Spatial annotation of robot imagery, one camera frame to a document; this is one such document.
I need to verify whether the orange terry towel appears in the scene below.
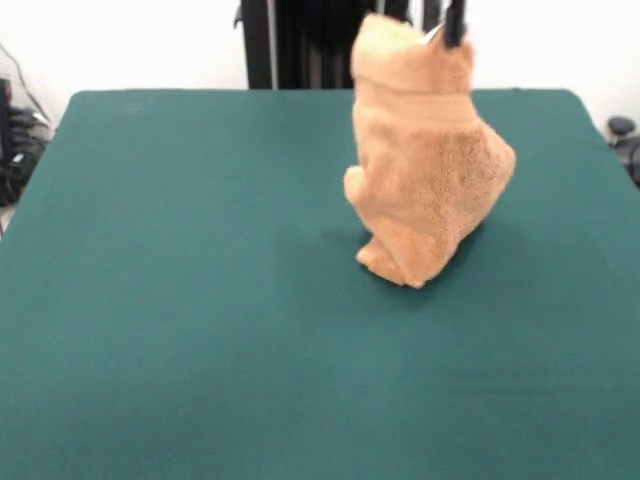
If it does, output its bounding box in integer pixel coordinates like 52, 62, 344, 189
342, 12, 518, 289

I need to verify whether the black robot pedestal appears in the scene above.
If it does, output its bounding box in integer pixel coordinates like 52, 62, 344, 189
233, 0, 449, 91

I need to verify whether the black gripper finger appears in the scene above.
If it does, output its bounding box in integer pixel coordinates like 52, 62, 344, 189
443, 0, 470, 50

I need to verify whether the black equipment with cables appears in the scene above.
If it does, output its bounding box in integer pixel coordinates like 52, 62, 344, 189
0, 74, 54, 206

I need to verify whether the black chair base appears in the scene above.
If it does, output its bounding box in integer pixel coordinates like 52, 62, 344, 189
607, 115, 640, 189

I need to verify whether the dark green table cloth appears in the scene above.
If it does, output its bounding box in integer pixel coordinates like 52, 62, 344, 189
0, 88, 640, 480

